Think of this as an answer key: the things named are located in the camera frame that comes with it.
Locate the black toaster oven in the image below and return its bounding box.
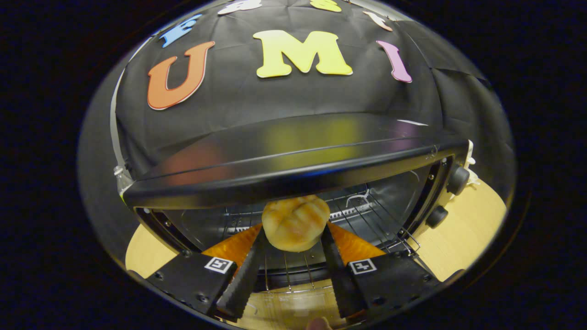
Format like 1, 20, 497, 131
122, 112, 471, 294

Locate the round golden bread bun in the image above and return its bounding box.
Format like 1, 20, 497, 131
261, 195, 331, 253

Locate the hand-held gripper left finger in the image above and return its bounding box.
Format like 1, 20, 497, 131
146, 223, 266, 320

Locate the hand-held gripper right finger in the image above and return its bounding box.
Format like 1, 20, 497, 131
320, 222, 443, 319

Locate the black backdrop cloth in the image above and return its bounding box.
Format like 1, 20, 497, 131
78, 0, 516, 202

